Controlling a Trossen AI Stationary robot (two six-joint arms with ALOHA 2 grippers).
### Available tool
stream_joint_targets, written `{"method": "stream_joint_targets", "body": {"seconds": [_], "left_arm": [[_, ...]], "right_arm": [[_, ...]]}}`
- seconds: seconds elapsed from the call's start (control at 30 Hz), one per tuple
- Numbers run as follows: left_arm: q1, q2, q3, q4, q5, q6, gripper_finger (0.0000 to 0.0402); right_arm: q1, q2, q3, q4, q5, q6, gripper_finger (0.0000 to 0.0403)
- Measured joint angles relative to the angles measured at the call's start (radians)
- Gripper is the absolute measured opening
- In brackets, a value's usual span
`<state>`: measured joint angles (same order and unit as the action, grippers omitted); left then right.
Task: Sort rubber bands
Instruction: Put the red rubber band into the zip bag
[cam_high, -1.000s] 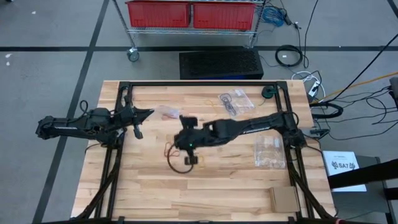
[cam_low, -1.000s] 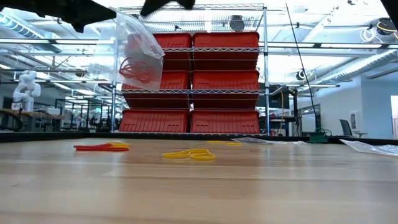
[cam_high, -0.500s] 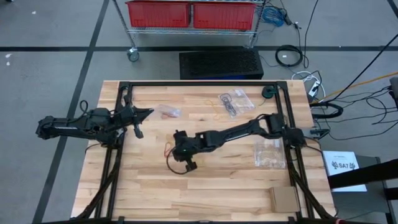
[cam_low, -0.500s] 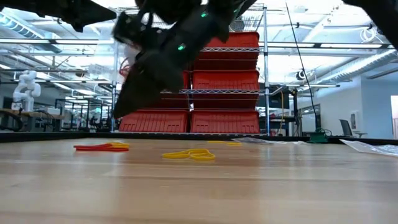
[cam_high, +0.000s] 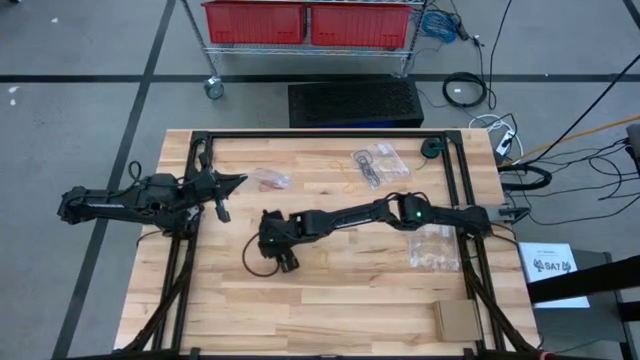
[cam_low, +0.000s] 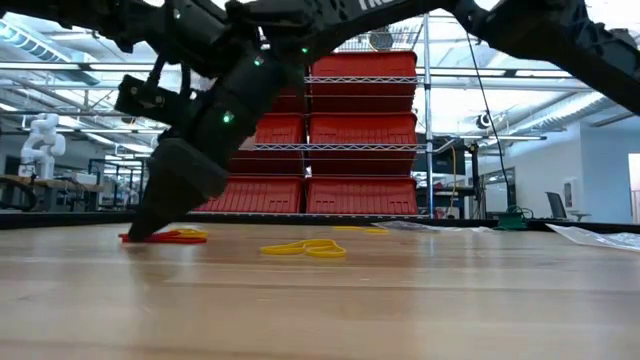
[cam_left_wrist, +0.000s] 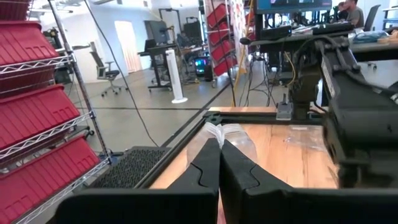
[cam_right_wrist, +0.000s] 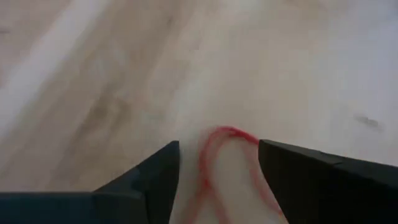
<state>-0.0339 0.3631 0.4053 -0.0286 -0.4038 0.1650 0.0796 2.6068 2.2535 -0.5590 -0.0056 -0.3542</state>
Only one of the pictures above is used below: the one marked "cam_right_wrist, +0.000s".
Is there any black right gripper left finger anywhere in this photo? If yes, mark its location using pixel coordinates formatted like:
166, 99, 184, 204
0, 140, 181, 224

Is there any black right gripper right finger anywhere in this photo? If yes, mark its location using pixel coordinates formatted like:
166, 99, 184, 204
258, 139, 398, 224

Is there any red rubber band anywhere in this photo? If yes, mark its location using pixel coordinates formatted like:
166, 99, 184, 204
186, 126, 284, 224

